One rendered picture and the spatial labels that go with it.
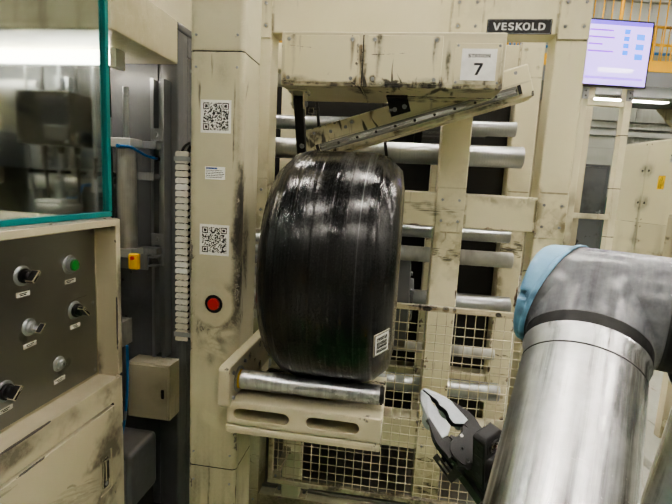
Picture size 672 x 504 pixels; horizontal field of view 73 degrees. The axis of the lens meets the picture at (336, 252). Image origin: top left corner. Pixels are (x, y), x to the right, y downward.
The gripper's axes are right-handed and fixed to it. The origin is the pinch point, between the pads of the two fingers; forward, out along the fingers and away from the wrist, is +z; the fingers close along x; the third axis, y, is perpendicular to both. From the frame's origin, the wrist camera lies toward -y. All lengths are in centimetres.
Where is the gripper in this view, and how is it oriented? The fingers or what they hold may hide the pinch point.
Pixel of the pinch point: (427, 394)
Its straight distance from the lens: 90.0
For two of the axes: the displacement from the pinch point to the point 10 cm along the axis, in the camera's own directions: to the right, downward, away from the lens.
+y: -1.2, 6.3, 7.7
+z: -5.4, -6.9, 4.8
